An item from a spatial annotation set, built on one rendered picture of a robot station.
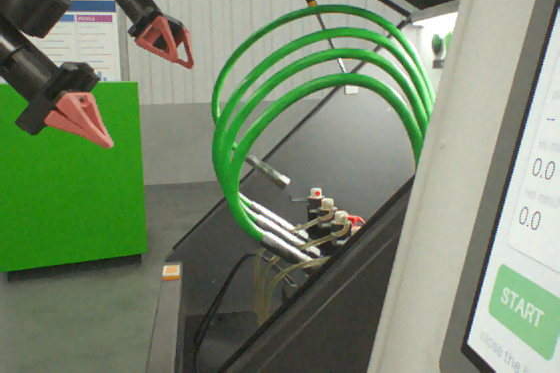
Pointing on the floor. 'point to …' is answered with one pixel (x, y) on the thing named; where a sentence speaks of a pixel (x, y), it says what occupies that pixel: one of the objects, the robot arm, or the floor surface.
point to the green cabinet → (72, 190)
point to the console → (455, 159)
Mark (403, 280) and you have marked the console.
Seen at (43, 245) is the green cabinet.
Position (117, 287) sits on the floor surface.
